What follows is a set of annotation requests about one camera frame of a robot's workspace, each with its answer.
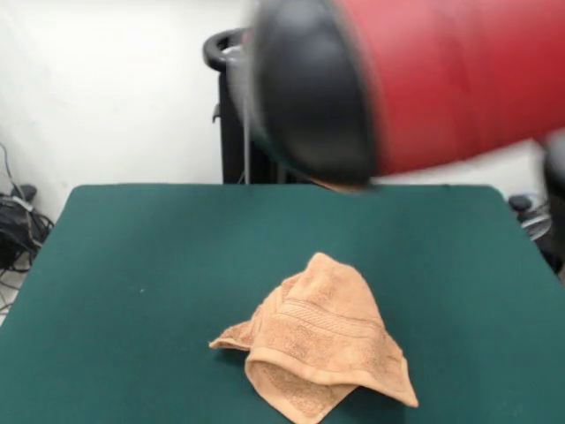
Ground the orange terry towel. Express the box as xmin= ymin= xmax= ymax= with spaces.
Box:
xmin=208 ymin=252 xmax=419 ymax=424

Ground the dark green tablecloth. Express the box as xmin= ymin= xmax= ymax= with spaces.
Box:
xmin=0 ymin=184 xmax=565 ymax=424

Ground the black floor object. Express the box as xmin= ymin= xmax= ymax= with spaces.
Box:
xmin=536 ymin=229 xmax=565 ymax=284

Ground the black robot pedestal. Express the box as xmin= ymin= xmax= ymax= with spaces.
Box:
xmin=202 ymin=26 xmax=319 ymax=186

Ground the black cable bundle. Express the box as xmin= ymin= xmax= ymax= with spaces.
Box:
xmin=0 ymin=140 xmax=55 ymax=313

